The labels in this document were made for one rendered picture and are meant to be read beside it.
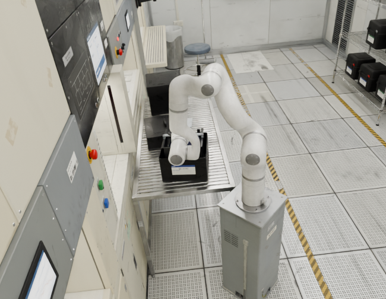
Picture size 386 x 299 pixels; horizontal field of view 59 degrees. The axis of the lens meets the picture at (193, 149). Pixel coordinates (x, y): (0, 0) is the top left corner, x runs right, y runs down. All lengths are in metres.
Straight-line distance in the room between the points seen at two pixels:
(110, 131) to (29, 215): 1.33
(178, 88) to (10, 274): 1.05
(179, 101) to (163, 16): 4.52
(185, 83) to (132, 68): 1.99
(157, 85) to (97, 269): 1.61
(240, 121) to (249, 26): 4.75
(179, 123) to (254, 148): 0.37
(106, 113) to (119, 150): 0.26
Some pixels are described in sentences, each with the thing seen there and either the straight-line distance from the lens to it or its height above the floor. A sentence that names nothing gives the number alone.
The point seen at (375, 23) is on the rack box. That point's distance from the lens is 4.46.
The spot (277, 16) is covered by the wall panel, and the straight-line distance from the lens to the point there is 6.32.
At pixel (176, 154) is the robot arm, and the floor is 1.09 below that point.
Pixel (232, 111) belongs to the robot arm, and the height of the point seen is 1.33.
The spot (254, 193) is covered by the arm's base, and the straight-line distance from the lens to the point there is 1.79.
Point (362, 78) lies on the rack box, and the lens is 4.64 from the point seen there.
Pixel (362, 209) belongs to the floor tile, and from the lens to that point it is 3.12.
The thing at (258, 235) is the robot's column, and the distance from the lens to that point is 1.84.
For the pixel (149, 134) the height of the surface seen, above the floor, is 0.86.
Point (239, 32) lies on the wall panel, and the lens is 6.23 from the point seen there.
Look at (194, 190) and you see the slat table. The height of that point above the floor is 0.76.
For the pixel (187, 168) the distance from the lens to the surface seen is 1.97.
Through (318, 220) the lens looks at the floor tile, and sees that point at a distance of 2.93.
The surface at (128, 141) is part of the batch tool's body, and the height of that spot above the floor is 0.96.
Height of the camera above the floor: 2.06
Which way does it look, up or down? 34 degrees down
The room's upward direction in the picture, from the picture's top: 5 degrees counter-clockwise
